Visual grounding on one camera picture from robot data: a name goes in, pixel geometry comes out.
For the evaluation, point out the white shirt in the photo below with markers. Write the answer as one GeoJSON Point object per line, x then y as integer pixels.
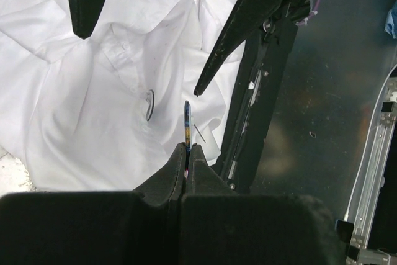
{"type": "Point", "coordinates": [74, 111]}

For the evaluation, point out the aluminium rail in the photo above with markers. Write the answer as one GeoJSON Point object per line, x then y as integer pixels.
{"type": "Point", "coordinates": [355, 228]}

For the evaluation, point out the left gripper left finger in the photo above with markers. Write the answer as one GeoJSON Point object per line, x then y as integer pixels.
{"type": "Point", "coordinates": [100, 227]}

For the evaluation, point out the round blue brooch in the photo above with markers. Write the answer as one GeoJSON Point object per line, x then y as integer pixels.
{"type": "Point", "coordinates": [188, 126]}

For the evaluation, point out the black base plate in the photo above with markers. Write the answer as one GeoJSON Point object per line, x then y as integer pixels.
{"type": "Point", "coordinates": [253, 102]}

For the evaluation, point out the clear round brooch backing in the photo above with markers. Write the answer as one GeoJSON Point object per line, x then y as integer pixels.
{"type": "Point", "coordinates": [150, 99]}

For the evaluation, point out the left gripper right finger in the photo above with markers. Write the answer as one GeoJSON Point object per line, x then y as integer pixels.
{"type": "Point", "coordinates": [219, 226]}

